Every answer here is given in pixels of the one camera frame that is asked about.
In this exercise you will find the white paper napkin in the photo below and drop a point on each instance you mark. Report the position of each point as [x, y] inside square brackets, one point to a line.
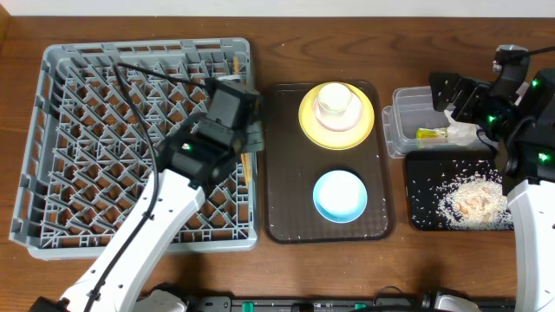
[459, 133]

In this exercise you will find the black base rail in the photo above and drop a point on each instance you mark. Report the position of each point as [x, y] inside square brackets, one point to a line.
[167, 297]

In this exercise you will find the white cup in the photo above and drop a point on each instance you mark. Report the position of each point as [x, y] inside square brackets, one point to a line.
[334, 98]

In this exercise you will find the black waste tray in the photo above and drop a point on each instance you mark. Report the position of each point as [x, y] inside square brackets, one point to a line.
[425, 173]

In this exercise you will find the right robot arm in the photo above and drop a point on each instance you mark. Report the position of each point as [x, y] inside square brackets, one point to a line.
[523, 127]

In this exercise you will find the leftover rice with nuts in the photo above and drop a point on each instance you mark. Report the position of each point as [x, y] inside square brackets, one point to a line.
[472, 203]

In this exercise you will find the pink bowl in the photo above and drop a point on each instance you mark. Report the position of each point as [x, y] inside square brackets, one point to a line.
[339, 121]

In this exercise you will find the dark brown serving tray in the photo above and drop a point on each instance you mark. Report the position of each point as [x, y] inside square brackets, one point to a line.
[293, 164]

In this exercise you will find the grey plastic dishwasher rack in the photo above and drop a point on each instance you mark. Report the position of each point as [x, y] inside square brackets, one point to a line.
[99, 108]

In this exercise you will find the yellow green snack wrapper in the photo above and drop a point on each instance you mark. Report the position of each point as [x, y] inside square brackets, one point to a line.
[428, 134]

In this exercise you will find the wooden chopstick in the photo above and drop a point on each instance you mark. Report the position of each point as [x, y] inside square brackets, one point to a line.
[236, 65]
[246, 164]

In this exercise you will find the clear plastic bin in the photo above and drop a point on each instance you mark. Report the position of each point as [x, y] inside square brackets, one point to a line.
[411, 110]

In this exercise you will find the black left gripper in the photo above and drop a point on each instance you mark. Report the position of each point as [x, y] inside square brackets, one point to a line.
[254, 136]

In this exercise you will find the yellow plate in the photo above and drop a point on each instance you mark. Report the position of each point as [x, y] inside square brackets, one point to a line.
[335, 140]

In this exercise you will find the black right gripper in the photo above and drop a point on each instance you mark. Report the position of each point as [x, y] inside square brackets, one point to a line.
[477, 91]

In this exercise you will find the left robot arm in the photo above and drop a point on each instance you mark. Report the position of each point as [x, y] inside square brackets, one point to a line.
[187, 169]

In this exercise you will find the light blue bowl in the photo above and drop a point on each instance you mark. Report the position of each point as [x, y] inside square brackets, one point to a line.
[340, 196]

